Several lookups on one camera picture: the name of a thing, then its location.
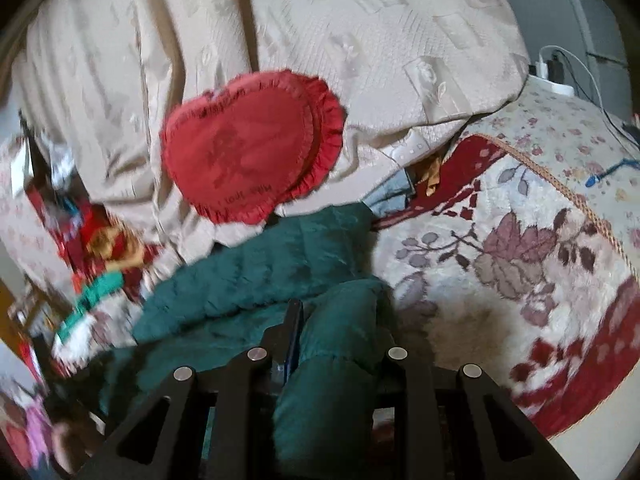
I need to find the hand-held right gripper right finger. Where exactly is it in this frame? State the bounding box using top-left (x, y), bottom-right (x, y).
top-left (374, 345), bottom-right (577, 480)

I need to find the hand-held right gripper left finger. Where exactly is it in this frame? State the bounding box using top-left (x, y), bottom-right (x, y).
top-left (75, 300), bottom-right (306, 480)

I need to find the green puffer jacket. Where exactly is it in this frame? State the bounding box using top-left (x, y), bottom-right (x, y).
top-left (97, 202), bottom-right (401, 480)

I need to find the floral red and white blanket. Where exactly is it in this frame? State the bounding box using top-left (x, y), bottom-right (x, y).
top-left (370, 132), bottom-right (640, 441)

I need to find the grey-blue cloth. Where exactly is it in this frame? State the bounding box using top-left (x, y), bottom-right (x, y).
top-left (364, 172), bottom-right (418, 217)

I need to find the teal and white cloth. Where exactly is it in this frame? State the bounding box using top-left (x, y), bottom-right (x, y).
top-left (55, 270), bottom-right (126, 341)

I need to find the red heart-shaped pillow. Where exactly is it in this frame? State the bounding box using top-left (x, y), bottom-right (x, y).
top-left (160, 69), bottom-right (347, 225)

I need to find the mustard yellow cloth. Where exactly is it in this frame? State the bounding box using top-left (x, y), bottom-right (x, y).
top-left (424, 157), bottom-right (447, 197)

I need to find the red and gold cloth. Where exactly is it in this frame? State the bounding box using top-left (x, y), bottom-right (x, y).
top-left (25, 185), bottom-right (166, 301)

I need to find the small-flowered beige bedsheet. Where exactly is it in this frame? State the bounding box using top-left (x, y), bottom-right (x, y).
top-left (470, 80), bottom-right (640, 271)

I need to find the beige embossed quilt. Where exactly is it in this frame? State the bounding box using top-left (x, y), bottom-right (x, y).
top-left (10, 0), bottom-right (531, 266)

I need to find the white power strip with chargers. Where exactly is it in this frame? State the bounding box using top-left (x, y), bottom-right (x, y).
top-left (539, 45), bottom-right (617, 111)

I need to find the blue cable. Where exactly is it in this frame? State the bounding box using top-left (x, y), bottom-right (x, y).
top-left (585, 158), bottom-right (640, 188)

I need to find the black cable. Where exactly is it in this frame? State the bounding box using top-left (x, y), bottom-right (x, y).
top-left (595, 100), bottom-right (640, 147)

